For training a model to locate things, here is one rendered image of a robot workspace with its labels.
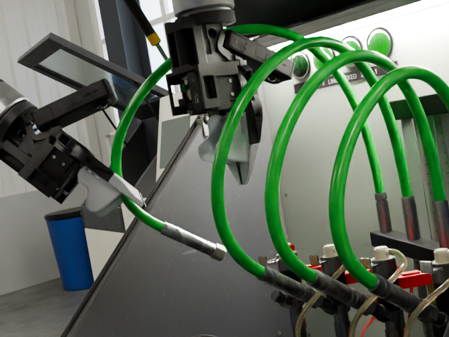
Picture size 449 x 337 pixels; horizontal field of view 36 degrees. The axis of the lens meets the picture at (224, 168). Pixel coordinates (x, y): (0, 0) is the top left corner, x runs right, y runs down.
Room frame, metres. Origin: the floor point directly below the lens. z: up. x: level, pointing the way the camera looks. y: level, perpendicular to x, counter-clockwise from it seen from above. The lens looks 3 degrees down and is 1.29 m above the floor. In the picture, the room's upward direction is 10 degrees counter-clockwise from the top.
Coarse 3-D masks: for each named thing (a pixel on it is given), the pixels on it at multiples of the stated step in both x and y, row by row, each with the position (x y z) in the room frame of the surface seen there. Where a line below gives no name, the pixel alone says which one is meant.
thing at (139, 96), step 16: (240, 32) 0.97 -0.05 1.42; (256, 32) 0.98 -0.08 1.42; (272, 32) 0.99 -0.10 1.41; (288, 32) 0.99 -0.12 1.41; (320, 48) 1.00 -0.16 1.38; (336, 80) 1.01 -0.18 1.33; (144, 96) 0.94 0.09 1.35; (352, 96) 1.01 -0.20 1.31; (128, 112) 0.93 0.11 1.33; (368, 128) 1.02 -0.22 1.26; (112, 144) 0.93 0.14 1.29; (368, 144) 1.02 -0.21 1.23; (112, 160) 0.92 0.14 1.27; (384, 192) 1.02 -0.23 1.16; (128, 208) 0.93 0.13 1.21; (160, 224) 0.93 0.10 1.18
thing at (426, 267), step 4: (420, 264) 0.70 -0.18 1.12; (424, 264) 0.69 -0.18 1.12; (428, 264) 0.69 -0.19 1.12; (420, 268) 0.70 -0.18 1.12; (424, 268) 0.70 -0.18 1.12; (428, 268) 0.69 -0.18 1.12; (432, 268) 0.69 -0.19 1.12; (436, 268) 0.70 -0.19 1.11; (440, 268) 0.70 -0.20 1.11; (424, 272) 0.70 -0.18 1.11; (428, 272) 0.69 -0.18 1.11; (432, 272) 0.69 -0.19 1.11
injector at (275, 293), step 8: (280, 264) 0.89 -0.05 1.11; (280, 272) 0.90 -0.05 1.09; (288, 272) 0.89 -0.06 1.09; (296, 280) 0.89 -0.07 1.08; (272, 296) 0.89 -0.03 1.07; (280, 296) 0.88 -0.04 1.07; (288, 296) 0.89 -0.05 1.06; (280, 304) 0.89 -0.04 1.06; (288, 304) 0.89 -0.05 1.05; (296, 304) 0.89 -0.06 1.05; (296, 312) 0.89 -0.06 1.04; (296, 320) 0.89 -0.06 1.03; (304, 320) 0.90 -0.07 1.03; (304, 328) 0.90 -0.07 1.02; (304, 336) 0.90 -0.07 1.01
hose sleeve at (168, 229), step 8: (168, 224) 0.94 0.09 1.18; (160, 232) 0.94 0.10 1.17; (168, 232) 0.93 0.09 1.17; (176, 232) 0.94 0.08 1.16; (184, 232) 0.94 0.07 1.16; (176, 240) 0.94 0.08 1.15; (184, 240) 0.94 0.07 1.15; (192, 240) 0.94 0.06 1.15; (200, 240) 0.95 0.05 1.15; (200, 248) 0.95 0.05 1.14; (208, 248) 0.95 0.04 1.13
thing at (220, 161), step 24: (288, 48) 0.82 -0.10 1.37; (336, 48) 0.88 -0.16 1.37; (264, 72) 0.80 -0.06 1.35; (240, 96) 0.78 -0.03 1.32; (384, 96) 0.92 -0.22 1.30; (384, 120) 0.93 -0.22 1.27; (216, 168) 0.75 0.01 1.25; (216, 192) 0.74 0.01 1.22; (408, 192) 0.93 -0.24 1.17; (216, 216) 0.74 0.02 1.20; (408, 216) 0.93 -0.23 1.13; (240, 264) 0.75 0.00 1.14; (288, 288) 0.78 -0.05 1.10; (312, 288) 0.81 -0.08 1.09
